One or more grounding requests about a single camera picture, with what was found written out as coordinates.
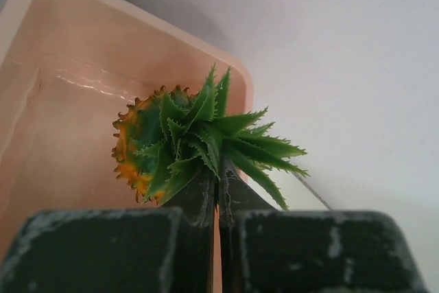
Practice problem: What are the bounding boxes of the fake pineapple green crown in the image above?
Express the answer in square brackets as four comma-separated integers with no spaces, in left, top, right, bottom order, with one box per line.
[111,69,308,209]

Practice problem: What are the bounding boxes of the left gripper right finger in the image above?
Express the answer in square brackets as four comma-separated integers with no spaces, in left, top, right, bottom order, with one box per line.
[218,159,427,292]

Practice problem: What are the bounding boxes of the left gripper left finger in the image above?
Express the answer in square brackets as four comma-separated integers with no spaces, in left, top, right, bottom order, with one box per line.
[1,173,216,292]

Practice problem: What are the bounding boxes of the pink plastic bin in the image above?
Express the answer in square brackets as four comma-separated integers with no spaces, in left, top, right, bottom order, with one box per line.
[1,0,254,292]

